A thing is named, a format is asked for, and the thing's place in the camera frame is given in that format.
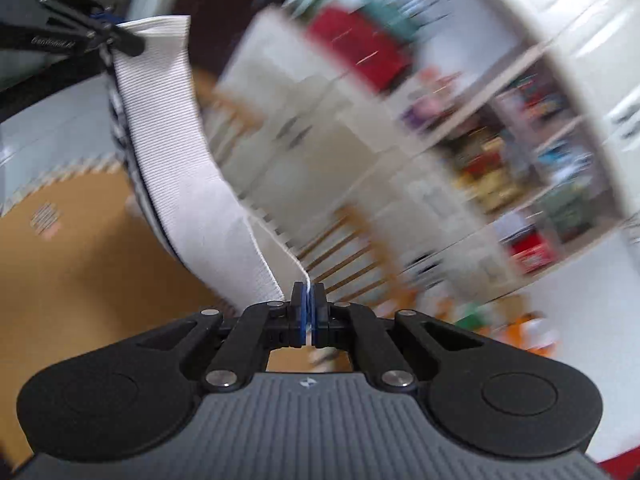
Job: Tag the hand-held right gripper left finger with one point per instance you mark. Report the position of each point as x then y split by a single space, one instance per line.
301 310

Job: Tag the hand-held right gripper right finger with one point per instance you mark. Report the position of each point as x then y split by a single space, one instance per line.
319 310

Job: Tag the striped black and white sweater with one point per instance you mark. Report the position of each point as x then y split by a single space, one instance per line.
165 150

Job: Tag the wooden chair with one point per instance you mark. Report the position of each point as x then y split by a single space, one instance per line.
345 255

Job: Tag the white cabinet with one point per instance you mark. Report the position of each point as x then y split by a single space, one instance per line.
320 125

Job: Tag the white bookshelf with colourful items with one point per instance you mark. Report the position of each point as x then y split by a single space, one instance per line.
530 160

